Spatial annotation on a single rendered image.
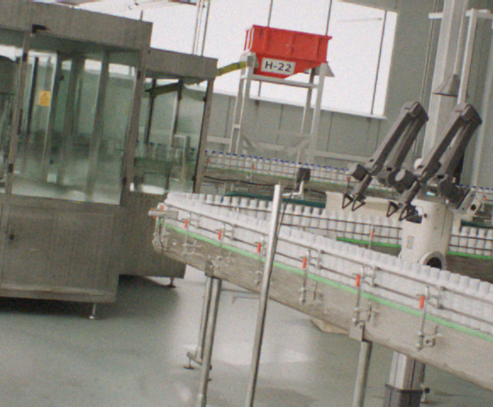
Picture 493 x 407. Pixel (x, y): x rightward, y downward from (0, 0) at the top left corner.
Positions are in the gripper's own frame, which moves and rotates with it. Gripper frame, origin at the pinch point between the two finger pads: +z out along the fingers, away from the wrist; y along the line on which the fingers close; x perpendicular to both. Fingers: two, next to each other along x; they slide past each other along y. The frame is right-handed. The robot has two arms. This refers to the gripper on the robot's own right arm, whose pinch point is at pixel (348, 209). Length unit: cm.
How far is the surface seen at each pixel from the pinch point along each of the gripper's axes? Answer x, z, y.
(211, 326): -4, 85, -51
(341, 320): -20, 57, 84
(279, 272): -26, 49, 24
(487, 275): 181, -46, -118
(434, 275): -29, 29, 138
